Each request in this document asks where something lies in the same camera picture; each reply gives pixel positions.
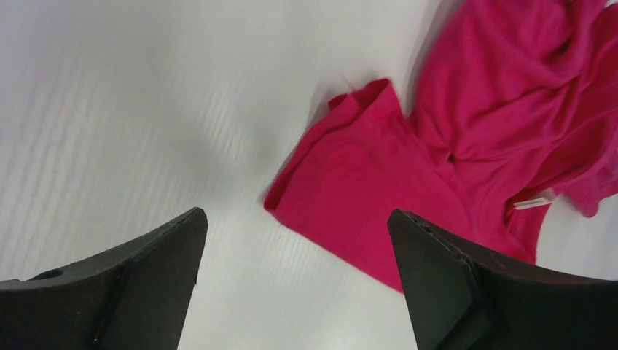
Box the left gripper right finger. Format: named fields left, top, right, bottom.
left=388, top=210, right=617, bottom=349

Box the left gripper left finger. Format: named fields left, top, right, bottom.
left=1, top=208, right=208, bottom=349

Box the magenta t shirt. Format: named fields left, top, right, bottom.
left=264, top=1, right=617, bottom=291

